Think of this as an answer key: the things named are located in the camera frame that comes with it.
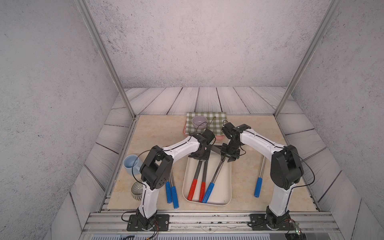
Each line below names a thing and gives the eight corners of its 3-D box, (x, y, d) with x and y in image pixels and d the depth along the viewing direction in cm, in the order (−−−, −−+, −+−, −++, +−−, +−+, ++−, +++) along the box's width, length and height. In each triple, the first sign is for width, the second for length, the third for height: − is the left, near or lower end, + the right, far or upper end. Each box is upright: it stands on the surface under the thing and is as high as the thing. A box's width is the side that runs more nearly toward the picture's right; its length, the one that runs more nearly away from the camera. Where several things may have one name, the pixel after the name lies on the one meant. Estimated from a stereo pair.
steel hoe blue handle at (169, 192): (167, 203, 81) (166, 202, 79) (166, 183, 88) (165, 182, 86) (172, 202, 81) (172, 201, 80) (171, 182, 88) (170, 181, 87)
